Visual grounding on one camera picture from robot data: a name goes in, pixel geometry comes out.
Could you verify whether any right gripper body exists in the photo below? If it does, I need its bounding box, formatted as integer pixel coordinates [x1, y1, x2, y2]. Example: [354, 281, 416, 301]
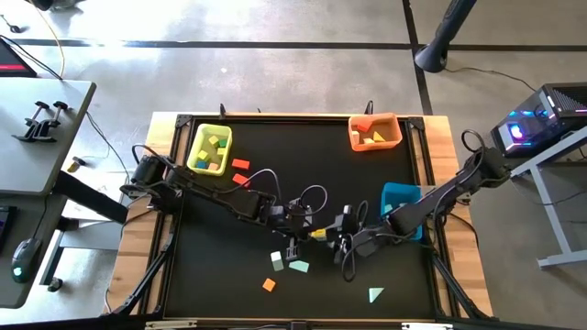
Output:
[338, 204, 371, 256]

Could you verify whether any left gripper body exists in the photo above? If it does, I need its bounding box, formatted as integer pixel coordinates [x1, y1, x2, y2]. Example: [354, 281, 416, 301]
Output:
[269, 203, 317, 242]

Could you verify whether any blue plastic bin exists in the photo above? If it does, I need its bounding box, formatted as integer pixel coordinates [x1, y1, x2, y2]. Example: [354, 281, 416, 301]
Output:
[380, 181, 424, 243]

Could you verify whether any orange plastic bin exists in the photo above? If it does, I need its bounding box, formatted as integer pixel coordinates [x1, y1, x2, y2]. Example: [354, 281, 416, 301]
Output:
[347, 112, 404, 153]

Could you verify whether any yellow plastic bin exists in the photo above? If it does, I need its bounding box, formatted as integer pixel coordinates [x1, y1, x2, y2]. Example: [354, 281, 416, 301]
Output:
[186, 122, 234, 177]

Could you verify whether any black floor stand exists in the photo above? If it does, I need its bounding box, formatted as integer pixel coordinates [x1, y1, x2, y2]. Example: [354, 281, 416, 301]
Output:
[414, 0, 479, 74]

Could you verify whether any grey desk base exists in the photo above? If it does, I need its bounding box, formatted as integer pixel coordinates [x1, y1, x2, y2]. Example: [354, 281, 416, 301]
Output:
[39, 219, 124, 288]

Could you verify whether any black desk foot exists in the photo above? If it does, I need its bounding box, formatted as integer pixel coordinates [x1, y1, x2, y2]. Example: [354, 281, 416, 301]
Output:
[53, 171, 129, 225]

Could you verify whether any computer tower with lights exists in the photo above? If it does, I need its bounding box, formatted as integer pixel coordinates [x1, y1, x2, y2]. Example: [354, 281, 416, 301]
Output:
[490, 82, 587, 160]

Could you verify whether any dark grey desk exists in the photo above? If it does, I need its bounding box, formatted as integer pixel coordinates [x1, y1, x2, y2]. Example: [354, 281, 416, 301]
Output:
[0, 194, 68, 309]

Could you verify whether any black computer mouse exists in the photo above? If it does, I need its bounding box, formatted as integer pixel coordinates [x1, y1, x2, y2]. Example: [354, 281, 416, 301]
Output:
[10, 236, 43, 284]

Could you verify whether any black table clamp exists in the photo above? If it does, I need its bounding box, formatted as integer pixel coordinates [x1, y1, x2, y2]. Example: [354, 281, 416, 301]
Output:
[12, 100, 50, 142]
[31, 101, 70, 143]

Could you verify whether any grey table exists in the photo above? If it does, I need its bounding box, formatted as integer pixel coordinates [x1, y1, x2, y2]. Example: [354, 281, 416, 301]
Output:
[0, 77, 97, 198]

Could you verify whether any black keyboard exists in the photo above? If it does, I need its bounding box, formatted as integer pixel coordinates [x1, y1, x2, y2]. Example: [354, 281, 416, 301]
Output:
[0, 204, 18, 254]

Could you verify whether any person's shoe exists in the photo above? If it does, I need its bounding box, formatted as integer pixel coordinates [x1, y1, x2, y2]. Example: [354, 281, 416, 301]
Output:
[27, 0, 88, 11]

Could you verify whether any black laptop with red stripe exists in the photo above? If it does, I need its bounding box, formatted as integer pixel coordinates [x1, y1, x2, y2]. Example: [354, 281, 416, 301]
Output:
[0, 38, 39, 79]

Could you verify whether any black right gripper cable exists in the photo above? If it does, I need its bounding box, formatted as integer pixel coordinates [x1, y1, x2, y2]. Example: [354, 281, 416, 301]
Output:
[341, 200, 369, 283]

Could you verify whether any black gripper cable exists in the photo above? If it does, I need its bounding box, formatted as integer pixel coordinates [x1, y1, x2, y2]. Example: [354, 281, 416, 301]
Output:
[341, 200, 369, 283]
[215, 168, 329, 216]

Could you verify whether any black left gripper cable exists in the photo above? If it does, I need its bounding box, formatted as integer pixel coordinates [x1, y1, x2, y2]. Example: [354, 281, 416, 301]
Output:
[215, 168, 329, 216]

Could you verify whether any black right arm cable loop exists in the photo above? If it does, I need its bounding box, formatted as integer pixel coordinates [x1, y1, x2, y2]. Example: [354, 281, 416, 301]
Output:
[460, 129, 483, 155]

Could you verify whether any light grey desk frame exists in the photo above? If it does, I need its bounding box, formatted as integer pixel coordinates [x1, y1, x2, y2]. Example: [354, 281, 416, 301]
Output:
[506, 126, 587, 270]

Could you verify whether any yellow cable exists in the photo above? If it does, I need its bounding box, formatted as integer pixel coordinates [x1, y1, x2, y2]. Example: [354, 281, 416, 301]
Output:
[27, 0, 66, 80]

